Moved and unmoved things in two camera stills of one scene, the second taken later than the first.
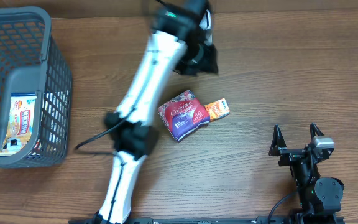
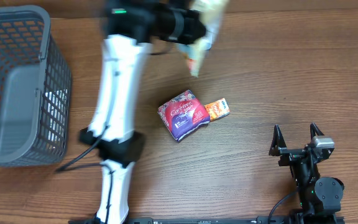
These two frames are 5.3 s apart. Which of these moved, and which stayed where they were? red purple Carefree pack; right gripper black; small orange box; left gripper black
Moved: left gripper black
Stayed: small orange box; red purple Carefree pack; right gripper black
